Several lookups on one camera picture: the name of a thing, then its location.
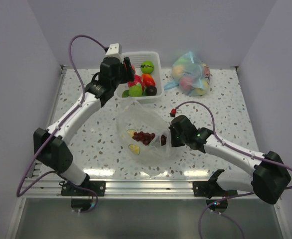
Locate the pink dragon fruit toy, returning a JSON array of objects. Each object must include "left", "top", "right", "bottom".
[{"left": 127, "top": 75, "right": 145, "bottom": 88}]

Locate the green round fruit toy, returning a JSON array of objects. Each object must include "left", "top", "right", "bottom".
[{"left": 129, "top": 85, "right": 143, "bottom": 97}]

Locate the red apple slice toy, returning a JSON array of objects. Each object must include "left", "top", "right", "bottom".
[{"left": 142, "top": 74, "right": 156, "bottom": 87}]

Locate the green striped watermelon toy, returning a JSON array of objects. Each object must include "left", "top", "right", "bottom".
[{"left": 136, "top": 61, "right": 154, "bottom": 74}]

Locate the dark purple mangosteen toy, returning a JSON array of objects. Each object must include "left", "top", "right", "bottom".
[{"left": 146, "top": 86, "right": 157, "bottom": 96}]

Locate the red grape bunch toy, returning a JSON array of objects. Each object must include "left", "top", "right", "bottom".
[{"left": 132, "top": 131, "right": 167, "bottom": 146}]

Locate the clear plastic fruit bag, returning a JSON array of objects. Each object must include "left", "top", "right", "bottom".
[{"left": 116, "top": 97, "right": 175, "bottom": 168}]

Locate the yellow green mango toy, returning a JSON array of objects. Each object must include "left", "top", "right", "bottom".
[{"left": 122, "top": 90, "right": 129, "bottom": 98}]

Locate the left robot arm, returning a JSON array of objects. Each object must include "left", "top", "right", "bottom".
[{"left": 33, "top": 56, "right": 135, "bottom": 196}]

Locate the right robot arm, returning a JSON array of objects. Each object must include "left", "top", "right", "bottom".
[{"left": 169, "top": 115, "right": 291, "bottom": 205}]

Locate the blue plastic fruit bag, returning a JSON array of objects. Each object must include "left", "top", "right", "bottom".
[{"left": 164, "top": 51, "right": 211, "bottom": 96}]

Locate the white plastic basket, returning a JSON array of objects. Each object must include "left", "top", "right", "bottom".
[{"left": 115, "top": 51, "right": 165, "bottom": 104}]

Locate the lemon slice toy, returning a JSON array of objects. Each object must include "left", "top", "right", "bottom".
[{"left": 128, "top": 144, "right": 141, "bottom": 155}]

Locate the lime slice toy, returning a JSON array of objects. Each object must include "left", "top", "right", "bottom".
[{"left": 127, "top": 129, "right": 136, "bottom": 137}]

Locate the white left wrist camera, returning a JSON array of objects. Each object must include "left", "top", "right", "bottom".
[{"left": 105, "top": 43, "right": 122, "bottom": 58}]

